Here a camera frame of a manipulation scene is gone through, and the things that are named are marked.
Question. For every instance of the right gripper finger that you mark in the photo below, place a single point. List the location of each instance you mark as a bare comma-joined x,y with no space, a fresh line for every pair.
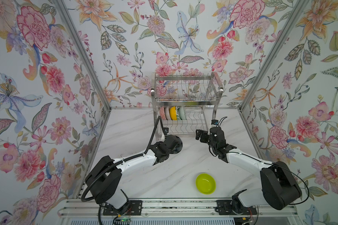
198,133
205,138

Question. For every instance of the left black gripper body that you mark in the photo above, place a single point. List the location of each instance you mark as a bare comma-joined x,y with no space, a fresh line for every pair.
170,152

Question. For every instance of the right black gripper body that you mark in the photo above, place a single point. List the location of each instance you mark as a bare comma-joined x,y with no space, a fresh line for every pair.
212,146

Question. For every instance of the dark blue flower bowl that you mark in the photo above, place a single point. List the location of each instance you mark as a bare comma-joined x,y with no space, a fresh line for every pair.
179,145

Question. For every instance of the pale celadon bowl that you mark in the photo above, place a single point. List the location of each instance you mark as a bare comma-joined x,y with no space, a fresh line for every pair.
182,113

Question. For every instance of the yellow bowl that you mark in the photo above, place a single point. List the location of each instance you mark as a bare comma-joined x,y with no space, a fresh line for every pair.
173,113

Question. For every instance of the lime green bowl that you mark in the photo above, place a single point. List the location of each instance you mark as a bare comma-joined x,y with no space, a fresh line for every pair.
205,184

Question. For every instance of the green leaf pattern bowl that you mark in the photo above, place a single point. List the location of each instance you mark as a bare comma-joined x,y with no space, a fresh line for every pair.
177,114

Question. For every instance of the pink striped bowl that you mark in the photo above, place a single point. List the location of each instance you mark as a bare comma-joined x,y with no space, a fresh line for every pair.
167,113

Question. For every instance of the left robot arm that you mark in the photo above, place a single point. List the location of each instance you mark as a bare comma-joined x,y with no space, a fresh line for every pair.
103,183

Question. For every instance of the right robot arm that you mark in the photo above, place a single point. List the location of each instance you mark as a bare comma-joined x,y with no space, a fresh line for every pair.
278,188

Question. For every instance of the steel two-tier dish rack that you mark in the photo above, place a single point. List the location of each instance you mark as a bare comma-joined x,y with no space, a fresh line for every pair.
200,95

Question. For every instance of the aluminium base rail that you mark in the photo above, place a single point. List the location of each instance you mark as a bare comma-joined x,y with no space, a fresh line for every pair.
175,207

